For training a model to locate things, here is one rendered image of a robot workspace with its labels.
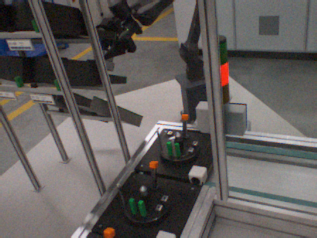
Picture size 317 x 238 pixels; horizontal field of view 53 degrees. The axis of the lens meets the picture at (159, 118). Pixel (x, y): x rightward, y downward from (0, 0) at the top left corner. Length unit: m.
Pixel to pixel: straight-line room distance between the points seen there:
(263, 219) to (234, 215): 0.08
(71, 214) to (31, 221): 0.14
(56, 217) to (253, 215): 0.65
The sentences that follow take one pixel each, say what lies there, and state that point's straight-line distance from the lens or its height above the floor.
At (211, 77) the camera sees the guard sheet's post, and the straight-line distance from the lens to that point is 0.73.
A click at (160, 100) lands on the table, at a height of 0.86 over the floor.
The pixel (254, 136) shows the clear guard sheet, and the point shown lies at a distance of 0.79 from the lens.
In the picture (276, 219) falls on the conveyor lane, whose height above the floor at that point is 0.93.
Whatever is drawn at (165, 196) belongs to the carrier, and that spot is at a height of 1.00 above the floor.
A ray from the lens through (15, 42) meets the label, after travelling 0.92.
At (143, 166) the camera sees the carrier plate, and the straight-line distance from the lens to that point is 1.08.
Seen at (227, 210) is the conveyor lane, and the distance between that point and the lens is 0.97.
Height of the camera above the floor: 1.66
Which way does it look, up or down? 32 degrees down
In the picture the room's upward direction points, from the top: 11 degrees counter-clockwise
